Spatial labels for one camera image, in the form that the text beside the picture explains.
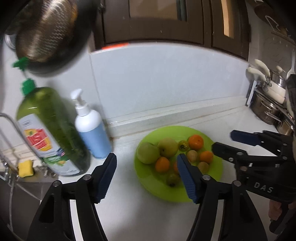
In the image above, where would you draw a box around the white pot rack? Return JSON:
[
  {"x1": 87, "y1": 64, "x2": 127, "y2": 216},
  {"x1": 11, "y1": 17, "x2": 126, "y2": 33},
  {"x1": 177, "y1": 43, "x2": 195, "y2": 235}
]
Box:
[{"x1": 245, "y1": 80, "x2": 257, "y2": 107}]

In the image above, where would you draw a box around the dark brown window frame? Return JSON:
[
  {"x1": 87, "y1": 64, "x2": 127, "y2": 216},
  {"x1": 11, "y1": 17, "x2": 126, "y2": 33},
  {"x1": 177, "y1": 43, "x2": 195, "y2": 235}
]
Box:
[{"x1": 93, "y1": 1, "x2": 250, "y2": 60}]

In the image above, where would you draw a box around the black frying pan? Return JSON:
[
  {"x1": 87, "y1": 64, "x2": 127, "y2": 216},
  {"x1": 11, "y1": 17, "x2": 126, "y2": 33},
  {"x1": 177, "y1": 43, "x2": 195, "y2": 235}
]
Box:
[{"x1": 16, "y1": 1, "x2": 96, "y2": 75}]

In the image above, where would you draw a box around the cream saucepan with handles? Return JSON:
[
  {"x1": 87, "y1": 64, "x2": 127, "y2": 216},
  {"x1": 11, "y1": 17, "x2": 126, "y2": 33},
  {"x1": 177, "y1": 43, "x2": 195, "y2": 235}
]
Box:
[{"x1": 247, "y1": 59, "x2": 287, "y2": 104}]

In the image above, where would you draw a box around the white blue pump bottle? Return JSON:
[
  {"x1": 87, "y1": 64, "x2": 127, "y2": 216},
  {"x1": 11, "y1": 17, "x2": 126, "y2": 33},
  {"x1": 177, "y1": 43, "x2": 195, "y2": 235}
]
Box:
[{"x1": 70, "y1": 88, "x2": 112, "y2": 159}]

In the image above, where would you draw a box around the top orange mandarin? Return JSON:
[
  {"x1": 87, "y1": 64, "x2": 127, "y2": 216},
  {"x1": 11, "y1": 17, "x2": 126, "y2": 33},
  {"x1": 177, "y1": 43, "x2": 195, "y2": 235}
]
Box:
[{"x1": 188, "y1": 135, "x2": 204, "y2": 151}]

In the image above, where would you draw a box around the green dish soap bottle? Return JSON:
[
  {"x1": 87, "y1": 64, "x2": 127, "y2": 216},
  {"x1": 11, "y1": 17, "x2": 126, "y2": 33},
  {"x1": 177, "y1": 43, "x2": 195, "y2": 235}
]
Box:
[{"x1": 16, "y1": 77, "x2": 90, "y2": 176}]

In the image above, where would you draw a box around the yellow sponge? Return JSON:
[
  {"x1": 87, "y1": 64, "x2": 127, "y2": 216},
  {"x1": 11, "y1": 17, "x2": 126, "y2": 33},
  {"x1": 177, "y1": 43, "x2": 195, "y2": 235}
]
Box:
[{"x1": 18, "y1": 160, "x2": 34, "y2": 178}]

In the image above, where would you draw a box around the person's hand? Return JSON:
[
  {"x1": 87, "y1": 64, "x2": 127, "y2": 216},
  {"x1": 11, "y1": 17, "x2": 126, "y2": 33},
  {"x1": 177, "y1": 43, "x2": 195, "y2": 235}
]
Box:
[{"x1": 268, "y1": 200, "x2": 282, "y2": 220}]

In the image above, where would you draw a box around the green plate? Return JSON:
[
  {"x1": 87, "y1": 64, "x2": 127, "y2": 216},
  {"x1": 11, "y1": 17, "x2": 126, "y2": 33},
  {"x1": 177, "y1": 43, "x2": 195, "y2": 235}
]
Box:
[{"x1": 134, "y1": 126, "x2": 214, "y2": 202}]

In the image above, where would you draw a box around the steel sink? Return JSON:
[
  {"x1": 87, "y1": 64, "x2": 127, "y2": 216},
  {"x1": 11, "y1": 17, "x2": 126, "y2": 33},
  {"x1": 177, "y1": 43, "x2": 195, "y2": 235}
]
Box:
[{"x1": 1, "y1": 171, "x2": 58, "y2": 240}]

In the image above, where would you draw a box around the middle orange mandarin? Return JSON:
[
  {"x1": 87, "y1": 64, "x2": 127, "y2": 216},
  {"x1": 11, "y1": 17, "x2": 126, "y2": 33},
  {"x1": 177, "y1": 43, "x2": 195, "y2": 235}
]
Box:
[{"x1": 173, "y1": 161, "x2": 180, "y2": 175}]

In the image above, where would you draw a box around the wooden cutting boards rack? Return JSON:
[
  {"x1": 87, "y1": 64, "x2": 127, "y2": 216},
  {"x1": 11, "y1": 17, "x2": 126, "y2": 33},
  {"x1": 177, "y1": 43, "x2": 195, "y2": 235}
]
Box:
[{"x1": 247, "y1": 1, "x2": 295, "y2": 45}]

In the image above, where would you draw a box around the green tomato bottom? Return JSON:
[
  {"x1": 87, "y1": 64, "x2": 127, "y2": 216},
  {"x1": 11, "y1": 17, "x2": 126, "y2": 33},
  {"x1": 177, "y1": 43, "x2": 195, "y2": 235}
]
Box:
[{"x1": 166, "y1": 173, "x2": 181, "y2": 187}]

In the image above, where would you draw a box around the left orange mandarin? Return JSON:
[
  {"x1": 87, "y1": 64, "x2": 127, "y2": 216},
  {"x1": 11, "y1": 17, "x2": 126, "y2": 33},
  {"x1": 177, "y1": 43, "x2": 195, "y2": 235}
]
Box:
[{"x1": 154, "y1": 157, "x2": 171, "y2": 173}]

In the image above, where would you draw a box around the large green apple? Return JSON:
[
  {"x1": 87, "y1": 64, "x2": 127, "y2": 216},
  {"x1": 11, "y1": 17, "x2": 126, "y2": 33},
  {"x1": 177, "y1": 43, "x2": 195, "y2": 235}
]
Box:
[{"x1": 137, "y1": 142, "x2": 160, "y2": 165}]

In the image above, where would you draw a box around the white ladle spoon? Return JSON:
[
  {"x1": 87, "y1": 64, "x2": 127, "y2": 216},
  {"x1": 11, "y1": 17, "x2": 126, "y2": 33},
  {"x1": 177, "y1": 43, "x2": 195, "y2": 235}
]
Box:
[{"x1": 286, "y1": 50, "x2": 295, "y2": 80}]

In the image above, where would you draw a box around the orange mandarin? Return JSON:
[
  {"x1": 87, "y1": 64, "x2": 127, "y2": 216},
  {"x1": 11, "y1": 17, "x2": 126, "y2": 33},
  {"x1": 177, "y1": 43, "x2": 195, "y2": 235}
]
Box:
[
  {"x1": 173, "y1": 161, "x2": 180, "y2": 175},
  {"x1": 199, "y1": 151, "x2": 214, "y2": 164},
  {"x1": 154, "y1": 157, "x2": 171, "y2": 173},
  {"x1": 188, "y1": 135, "x2": 204, "y2": 151}
]

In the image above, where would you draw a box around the right orange mandarin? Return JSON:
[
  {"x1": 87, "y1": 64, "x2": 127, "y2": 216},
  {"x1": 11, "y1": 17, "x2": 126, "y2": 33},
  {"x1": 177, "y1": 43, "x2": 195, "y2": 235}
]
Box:
[{"x1": 199, "y1": 151, "x2": 214, "y2": 164}]

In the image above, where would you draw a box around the brown kiwi upper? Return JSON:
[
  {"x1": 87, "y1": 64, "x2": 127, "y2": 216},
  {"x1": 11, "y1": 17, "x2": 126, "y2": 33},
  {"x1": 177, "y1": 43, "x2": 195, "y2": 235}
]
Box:
[{"x1": 186, "y1": 150, "x2": 198, "y2": 163}]

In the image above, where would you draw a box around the brown kiwi lower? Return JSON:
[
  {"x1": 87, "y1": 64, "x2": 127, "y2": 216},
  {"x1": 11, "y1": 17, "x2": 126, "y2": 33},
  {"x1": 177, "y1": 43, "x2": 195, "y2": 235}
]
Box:
[{"x1": 197, "y1": 162, "x2": 209, "y2": 174}]

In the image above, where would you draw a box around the green tomato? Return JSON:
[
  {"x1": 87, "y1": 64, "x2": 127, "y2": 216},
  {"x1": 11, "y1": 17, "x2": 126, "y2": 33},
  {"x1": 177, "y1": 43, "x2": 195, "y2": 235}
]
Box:
[
  {"x1": 178, "y1": 140, "x2": 190, "y2": 152},
  {"x1": 166, "y1": 173, "x2": 181, "y2": 187}
]

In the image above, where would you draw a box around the steel pot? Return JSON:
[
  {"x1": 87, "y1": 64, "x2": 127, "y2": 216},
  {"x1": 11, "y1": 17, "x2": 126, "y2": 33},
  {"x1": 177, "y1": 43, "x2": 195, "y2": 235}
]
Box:
[
  {"x1": 250, "y1": 92, "x2": 282, "y2": 125},
  {"x1": 275, "y1": 116, "x2": 294, "y2": 136}
]

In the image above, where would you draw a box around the steel pot left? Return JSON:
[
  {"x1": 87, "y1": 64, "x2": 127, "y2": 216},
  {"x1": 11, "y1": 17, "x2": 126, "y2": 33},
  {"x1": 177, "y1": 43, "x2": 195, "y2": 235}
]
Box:
[{"x1": 250, "y1": 92, "x2": 282, "y2": 125}]

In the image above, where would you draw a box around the green tomato top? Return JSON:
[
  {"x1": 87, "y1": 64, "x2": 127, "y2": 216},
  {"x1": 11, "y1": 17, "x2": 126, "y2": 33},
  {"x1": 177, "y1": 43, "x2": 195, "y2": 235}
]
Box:
[{"x1": 178, "y1": 140, "x2": 190, "y2": 152}]

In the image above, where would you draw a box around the steel pot right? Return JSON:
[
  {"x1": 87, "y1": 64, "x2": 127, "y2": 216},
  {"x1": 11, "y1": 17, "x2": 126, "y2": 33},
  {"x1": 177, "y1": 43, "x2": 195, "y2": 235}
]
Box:
[{"x1": 275, "y1": 116, "x2": 294, "y2": 136}]

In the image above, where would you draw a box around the brown kiwi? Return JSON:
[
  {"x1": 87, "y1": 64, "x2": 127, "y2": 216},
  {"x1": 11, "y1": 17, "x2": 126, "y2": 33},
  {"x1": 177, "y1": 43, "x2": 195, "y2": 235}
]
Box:
[
  {"x1": 186, "y1": 150, "x2": 198, "y2": 163},
  {"x1": 197, "y1": 162, "x2": 209, "y2": 174}
]

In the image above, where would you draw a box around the large chrome faucet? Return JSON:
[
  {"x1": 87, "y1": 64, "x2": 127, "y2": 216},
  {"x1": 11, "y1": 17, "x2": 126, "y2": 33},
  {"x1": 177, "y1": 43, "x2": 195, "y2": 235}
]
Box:
[{"x1": 1, "y1": 113, "x2": 21, "y2": 183}]

